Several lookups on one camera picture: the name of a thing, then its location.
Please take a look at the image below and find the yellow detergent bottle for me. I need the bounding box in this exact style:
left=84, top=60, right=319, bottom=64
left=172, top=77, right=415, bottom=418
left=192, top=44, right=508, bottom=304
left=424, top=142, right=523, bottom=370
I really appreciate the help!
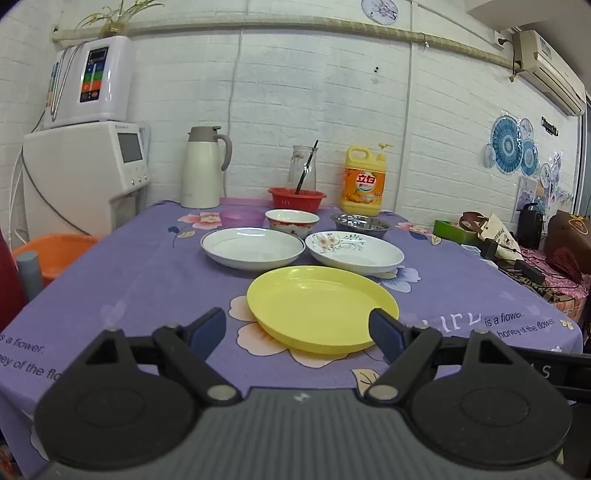
left=340, top=142, right=394, bottom=217

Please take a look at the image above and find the stainless steel bowl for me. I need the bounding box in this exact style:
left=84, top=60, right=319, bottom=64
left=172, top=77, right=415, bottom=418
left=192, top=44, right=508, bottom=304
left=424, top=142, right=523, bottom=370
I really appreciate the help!
left=331, top=213, right=394, bottom=240

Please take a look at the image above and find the white bowl red pattern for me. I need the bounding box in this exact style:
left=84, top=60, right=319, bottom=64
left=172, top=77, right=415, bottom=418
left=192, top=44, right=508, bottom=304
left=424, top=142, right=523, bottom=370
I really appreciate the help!
left=264, top=209, right=320, bottom=239

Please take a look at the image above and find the white water dispenser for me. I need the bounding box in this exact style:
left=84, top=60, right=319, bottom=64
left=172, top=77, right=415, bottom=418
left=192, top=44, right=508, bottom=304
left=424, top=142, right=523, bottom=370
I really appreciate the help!
left=22, top=121, right=152, bottom=241

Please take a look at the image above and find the beige tote bag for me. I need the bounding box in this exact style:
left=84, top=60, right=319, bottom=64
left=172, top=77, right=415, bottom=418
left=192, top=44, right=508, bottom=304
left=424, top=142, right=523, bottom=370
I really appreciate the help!
left=478, top=213, right=520, bottom=252

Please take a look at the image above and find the green box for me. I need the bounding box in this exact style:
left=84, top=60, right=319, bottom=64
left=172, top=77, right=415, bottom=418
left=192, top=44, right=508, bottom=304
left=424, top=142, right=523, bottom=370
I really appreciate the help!
left=433, top=220, right=481, bottom=245

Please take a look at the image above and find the black power adapter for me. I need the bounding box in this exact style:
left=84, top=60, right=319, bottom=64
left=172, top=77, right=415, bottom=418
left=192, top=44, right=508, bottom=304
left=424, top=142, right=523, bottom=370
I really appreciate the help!
left=496, top=259, right=546, bottom=284

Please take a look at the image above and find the orange plastic basket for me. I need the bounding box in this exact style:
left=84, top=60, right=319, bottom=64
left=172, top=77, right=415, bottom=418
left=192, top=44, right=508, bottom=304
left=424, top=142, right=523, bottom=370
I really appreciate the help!
left=11, top=234, right=100, bottom=287

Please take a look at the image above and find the white thermos jug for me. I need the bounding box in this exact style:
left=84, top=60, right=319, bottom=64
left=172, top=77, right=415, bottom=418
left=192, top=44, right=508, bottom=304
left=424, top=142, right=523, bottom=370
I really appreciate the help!
left=180, top=126, right=233, bottom=209

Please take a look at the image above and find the white floral plate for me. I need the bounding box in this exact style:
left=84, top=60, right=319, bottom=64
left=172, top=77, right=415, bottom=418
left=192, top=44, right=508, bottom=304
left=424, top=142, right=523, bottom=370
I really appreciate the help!
left=305, top=232, right=405, bottom=277

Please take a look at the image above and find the plain white plate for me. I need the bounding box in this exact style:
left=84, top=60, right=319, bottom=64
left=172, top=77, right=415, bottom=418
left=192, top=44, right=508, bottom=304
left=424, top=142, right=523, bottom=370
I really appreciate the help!
left=200, top=227, right=306, bottom=271

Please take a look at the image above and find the grey dispenser cable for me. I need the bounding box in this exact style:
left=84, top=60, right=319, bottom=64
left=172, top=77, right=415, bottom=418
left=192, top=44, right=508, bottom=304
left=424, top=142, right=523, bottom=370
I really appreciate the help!
left=21, top=148, right=93, bottom=237

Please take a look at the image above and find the round floral wall decoration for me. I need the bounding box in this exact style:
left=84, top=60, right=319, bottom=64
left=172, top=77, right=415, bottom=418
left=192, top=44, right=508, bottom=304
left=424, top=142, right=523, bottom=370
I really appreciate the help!
left=361, top=0, right=400, bottom=24

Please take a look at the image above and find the purple plastic bowl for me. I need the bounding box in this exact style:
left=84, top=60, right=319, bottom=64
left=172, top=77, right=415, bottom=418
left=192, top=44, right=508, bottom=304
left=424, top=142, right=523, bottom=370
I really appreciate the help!
left=219, top=208, right=265, bottom=229

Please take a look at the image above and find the patterned side cloth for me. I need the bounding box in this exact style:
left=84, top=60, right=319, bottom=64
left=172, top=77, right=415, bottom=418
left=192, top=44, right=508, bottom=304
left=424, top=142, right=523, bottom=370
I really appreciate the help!
left=494, top=247, right=591, bottom=319

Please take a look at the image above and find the yellow plastic plate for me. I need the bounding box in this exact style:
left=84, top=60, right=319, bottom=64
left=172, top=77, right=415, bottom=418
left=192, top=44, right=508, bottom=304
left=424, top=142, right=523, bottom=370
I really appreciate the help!
left=246, top=266, right=400, bottom=355

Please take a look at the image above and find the white water purifier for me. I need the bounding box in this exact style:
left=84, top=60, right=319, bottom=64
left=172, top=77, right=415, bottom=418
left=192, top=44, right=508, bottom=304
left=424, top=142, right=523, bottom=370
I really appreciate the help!
left=44, top=36, right=137, bottom=130

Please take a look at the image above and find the large blue paper fan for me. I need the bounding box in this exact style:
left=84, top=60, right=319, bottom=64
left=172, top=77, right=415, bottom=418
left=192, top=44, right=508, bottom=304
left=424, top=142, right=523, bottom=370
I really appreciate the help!
left=490, top=115, right=525, bottom=175

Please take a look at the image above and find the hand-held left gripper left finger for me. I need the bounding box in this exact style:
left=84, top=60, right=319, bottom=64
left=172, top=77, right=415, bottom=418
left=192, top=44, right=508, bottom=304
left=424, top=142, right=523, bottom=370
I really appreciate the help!
left=65, top=307, right=242, bottom=408

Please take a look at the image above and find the purple floral tablecloth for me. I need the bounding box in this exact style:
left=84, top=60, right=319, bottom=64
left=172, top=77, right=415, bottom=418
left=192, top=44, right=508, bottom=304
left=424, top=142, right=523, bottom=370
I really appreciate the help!
left=0, top=198, right=583, bottom=478

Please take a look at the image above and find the black kettle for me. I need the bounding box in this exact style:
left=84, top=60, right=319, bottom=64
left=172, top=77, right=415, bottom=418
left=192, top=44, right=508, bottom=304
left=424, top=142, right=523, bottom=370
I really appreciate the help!
left=516, top=203, right=546, bottom=250

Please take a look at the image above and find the red plastic basket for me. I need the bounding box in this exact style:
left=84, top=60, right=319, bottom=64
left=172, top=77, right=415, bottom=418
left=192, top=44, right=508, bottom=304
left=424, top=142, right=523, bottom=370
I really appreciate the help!
left=268, top=187, right=327, bottom=212

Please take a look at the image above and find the grey cylinder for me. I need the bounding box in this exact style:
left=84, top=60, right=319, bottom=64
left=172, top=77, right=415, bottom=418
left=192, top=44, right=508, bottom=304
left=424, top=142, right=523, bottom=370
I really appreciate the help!
left=17, top=251, right=44, bottom=301

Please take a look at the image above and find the black stirring stick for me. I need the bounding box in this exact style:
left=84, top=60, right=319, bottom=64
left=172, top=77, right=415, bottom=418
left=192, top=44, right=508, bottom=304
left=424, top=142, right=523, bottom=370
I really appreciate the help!
left=294, top=140, right=319, bottom=195

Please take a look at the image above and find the dark red object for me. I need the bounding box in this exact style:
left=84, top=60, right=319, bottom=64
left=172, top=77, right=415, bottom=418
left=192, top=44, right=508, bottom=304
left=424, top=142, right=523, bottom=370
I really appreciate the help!
left=0, top=231, right=26, bottom=333

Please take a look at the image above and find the wrapped wall pipe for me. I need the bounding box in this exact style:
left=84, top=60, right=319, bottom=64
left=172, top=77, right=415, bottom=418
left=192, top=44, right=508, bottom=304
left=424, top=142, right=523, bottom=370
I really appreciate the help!
left=52, top=14, right=518, bottom=70

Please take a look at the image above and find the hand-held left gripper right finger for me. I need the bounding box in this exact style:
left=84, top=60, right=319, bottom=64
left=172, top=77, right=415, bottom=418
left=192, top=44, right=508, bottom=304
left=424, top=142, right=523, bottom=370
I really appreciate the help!
left=362, top=308, right=536, bottom=401

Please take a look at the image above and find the white air conditioner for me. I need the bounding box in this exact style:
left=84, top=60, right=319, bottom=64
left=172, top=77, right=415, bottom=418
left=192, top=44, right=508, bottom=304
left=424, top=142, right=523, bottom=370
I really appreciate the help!
left=512, top=30, right=588, bottom=117

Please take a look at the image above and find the potted plant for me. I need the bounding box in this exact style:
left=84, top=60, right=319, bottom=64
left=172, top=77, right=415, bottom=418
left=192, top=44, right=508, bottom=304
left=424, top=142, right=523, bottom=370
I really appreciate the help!
left=74, top=0, right=164, bottom=38

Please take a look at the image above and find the glass pitcher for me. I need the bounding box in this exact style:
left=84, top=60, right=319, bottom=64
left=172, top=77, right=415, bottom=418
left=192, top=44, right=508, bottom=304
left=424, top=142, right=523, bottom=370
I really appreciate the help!
left=287, top=145, right=319, bottom=192

